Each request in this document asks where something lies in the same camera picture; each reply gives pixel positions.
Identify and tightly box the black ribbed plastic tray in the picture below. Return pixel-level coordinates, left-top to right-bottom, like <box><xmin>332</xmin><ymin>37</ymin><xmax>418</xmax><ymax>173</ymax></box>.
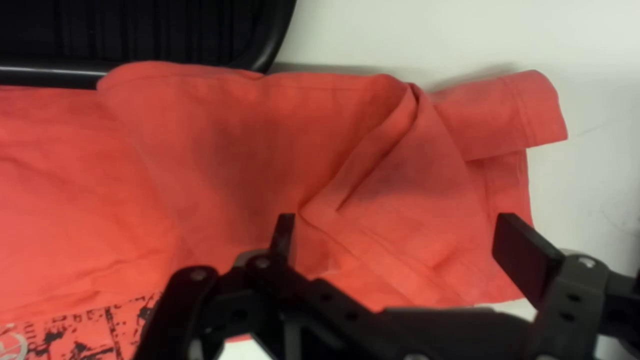
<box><xmin>0</xmin><ymin>0</ymin><xmax>301</xmax><ymax>91</ymax></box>

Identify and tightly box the orange sweatshirt with black print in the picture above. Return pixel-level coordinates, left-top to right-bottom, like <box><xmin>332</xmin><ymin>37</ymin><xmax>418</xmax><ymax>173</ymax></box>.
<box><xmin>0</xmin><ymin>59</ymin><xmax>570</xmax><ymax>360</ymax></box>

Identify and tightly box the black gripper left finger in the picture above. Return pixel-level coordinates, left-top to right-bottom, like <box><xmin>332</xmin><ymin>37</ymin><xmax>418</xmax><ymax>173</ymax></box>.
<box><xmin>133</xmin><ymin>211</ymin><xmax>376</xmax><ymax>360</ymax></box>

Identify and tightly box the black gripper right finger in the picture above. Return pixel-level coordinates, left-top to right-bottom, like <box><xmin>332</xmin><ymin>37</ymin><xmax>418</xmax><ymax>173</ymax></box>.
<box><xmin>491</xmin><ymin>211</ymin><xmax>640</xmax><ymax>360</ymax></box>

